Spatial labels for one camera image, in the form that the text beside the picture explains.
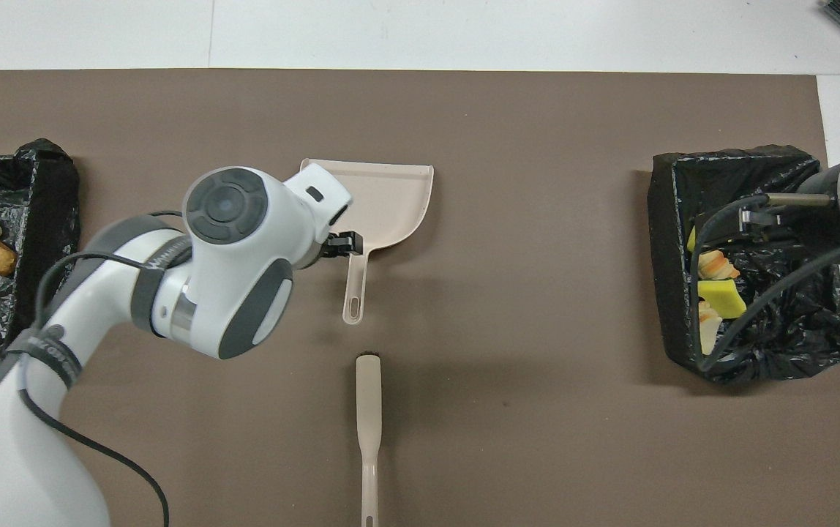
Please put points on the brown table mat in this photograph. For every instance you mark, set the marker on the brown table mat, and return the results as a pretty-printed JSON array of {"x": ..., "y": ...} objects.
[{"x": 537, "y": 219}]

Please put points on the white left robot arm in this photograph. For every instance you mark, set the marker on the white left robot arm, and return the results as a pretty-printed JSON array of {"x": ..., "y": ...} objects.
[{"x": 230, "y": 256}]

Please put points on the yellow sponge with green side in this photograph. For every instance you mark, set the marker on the yellow sponge with green side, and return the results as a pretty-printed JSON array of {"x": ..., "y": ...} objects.
[{"x": 720, "y": 296}]

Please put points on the beige plastic dustpan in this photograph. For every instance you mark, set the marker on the beige plastic dustpan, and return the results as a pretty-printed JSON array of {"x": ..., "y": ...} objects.
[{"x": 391, "y": 201}]

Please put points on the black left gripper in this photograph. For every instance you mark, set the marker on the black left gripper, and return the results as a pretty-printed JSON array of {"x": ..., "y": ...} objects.
[{"x": 343, "y": 244}]

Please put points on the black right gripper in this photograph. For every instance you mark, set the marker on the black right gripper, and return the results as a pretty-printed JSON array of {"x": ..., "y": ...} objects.
[{"x": 822, "y": 219}]

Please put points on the black bag-lined bin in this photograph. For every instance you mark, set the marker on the black bag-lined bin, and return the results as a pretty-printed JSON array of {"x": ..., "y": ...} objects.
[
  {"x": 669, "y": 241},
  {"x": 47, "y": 241}
]

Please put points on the notched yellow sponge piece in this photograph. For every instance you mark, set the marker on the notched yellow sponge piece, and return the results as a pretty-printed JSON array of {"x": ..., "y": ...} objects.
[{"x": 692, "y": 240}]

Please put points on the beige hand brush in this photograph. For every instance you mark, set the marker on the beige hand brush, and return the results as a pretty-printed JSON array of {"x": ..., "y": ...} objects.
[{"x": 369, "y": 395}]

